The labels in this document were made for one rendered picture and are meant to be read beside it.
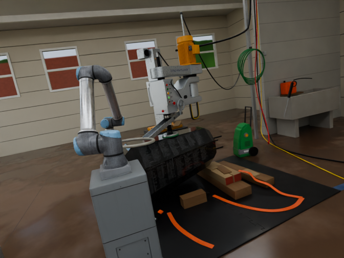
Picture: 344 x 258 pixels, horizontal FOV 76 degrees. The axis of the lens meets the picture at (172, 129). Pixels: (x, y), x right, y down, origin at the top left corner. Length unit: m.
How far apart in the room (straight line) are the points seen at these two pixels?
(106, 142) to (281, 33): 4.79
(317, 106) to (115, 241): 4.65
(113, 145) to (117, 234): 0.64
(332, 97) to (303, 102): 0.77
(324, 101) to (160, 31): 6.27
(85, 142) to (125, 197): 0.49
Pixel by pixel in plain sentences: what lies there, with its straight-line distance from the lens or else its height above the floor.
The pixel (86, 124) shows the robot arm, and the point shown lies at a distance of 1.78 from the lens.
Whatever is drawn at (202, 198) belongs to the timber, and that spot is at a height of 0.07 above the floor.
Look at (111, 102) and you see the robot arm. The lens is 2.10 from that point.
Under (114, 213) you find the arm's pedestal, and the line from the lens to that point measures 1.70.
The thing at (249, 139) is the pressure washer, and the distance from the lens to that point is 4.10.
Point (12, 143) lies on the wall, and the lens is 9.32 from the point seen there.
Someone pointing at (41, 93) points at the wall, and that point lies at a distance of 8.92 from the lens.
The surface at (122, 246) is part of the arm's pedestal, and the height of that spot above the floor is 0.35.
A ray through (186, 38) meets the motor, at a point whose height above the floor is 2.04.
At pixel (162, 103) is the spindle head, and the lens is 2.72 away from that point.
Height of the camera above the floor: 1.43
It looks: 11 degrees down
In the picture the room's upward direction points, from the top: 9 degrees counter-clockwise
